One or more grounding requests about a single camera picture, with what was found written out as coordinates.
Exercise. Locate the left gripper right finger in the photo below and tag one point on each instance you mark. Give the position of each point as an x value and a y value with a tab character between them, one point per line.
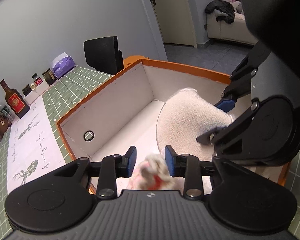
188	167

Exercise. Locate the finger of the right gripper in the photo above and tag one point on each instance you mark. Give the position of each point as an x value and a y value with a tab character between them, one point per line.
240	79
237	127

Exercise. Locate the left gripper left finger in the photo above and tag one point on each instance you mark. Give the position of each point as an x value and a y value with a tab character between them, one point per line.
112	167

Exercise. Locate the white fluffy towel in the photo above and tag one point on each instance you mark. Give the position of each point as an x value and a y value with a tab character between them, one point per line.
184	117

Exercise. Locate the pink white crochet flower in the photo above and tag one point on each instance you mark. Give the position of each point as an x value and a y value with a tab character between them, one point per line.
152	174

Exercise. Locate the orange cardboard storage box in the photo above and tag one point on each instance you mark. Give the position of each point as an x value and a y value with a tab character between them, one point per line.
123	112

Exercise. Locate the beige sofa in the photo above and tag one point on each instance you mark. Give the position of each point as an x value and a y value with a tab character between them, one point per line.
236	31

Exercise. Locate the black jacket on sofa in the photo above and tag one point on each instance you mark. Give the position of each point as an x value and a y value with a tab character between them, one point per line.
223	10

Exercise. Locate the green grid tablecloth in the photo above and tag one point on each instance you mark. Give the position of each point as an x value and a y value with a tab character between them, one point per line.
62	96

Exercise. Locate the white box stand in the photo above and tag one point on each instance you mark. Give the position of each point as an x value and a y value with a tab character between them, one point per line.
36	93

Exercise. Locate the dark glass jar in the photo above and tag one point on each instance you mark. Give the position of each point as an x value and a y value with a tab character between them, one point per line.
49	77

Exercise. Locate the cream door right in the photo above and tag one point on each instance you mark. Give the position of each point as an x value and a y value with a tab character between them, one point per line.
175	21

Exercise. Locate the black chair far right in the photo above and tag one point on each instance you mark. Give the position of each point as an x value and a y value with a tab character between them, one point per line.
103	55

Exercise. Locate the white tape roll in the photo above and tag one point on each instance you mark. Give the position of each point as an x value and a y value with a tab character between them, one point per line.
33	86

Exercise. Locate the purple tissue pack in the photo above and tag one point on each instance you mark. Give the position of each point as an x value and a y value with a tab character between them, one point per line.
62	64

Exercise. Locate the small red label bottle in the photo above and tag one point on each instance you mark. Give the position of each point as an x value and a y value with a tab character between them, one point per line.
37	79

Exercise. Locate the brown liquor bottle red label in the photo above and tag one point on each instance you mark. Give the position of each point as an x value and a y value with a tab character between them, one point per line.
15	100

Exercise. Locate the clear plastic water bottle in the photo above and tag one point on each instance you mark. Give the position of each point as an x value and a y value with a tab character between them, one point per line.
5	111

